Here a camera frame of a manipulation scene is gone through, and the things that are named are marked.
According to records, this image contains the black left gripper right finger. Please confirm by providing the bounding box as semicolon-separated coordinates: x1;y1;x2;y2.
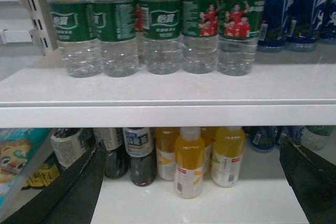
279;137;335;223

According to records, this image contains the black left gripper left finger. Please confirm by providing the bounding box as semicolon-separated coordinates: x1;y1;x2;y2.
2;142;107;223

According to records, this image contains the clear water bottle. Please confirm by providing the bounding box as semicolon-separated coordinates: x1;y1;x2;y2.
217;0;265;76

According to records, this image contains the white lower shelf board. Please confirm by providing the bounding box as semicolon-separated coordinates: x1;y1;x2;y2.
92;163;307;223

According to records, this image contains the water bottle logo label left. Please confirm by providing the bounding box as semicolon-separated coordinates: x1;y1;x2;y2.
47;0;102;78

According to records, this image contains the white slotted shelf upright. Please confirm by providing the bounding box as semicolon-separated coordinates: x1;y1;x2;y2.
21;0;57;55

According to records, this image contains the water bottle centre logo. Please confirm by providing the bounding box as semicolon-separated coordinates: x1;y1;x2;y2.
140;0;182;74

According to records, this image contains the dark tea bottle left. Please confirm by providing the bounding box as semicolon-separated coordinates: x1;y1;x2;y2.
50;127;93;168

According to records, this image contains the dark tea bottle middle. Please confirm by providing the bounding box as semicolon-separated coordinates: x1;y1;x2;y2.
93;127;129;179

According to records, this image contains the teal noodle bag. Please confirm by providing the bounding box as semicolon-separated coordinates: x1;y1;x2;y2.
1;128;50;201

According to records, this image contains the dark oolong tea bottle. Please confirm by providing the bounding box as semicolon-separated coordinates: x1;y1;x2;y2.
123;127;156;187

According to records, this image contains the yellow juice bottle right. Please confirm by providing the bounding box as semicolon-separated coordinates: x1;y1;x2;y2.
211;126;245;187

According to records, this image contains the yellow juice bottle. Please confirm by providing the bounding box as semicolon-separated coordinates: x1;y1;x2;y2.
156;127;180;181
174;126;205;199
211;126;245;187

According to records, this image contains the yellow juice bottle rear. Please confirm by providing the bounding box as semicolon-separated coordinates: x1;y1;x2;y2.
156;127;180;181

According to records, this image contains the yellow juice bottle front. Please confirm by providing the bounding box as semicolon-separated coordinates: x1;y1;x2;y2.
174;126;205;199

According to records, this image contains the blue sports drink bottle right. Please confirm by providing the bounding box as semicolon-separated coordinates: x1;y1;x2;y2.
286;0;328;52

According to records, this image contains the blue sports drink bottle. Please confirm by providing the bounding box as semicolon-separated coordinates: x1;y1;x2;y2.
286;0;328;52
257;0;294;52

